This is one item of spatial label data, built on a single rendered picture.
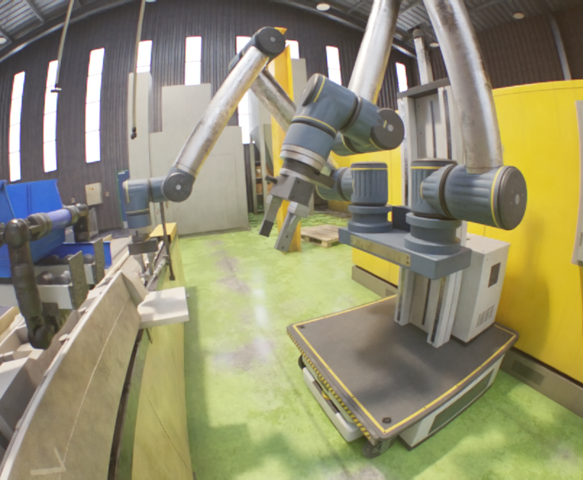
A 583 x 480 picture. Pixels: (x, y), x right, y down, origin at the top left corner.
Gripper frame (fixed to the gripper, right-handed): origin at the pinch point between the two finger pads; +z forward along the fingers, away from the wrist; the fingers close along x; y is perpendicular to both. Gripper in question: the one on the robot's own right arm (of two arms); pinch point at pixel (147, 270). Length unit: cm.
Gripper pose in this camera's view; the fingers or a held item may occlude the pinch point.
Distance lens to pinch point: 122.6
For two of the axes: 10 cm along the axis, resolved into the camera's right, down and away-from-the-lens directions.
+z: 0.5, 9.7, 2.3
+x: -9.3, 1.3, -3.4
